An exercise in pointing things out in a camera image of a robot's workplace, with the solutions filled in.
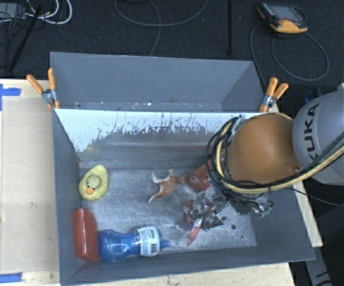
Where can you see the brown and white toy horse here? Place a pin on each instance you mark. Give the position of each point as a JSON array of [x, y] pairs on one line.
[[167, 186]]

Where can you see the grey metal bin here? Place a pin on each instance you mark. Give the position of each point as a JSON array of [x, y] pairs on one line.
[[136, 195]]

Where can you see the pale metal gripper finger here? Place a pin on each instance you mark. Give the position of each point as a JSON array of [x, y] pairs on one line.
[[216, 220], [204, 203]]

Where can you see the red-brown flat block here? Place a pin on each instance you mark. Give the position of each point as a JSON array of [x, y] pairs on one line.
[[83, 234]]

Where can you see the yellow rubber duck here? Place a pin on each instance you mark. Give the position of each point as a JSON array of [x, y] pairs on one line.
[[94, 183]]

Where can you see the red-brown rounded toy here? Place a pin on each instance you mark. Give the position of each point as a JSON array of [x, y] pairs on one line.
[[198, 179]]

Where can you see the blue plastic bottle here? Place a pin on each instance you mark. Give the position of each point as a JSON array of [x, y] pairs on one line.
[[121, 244]]

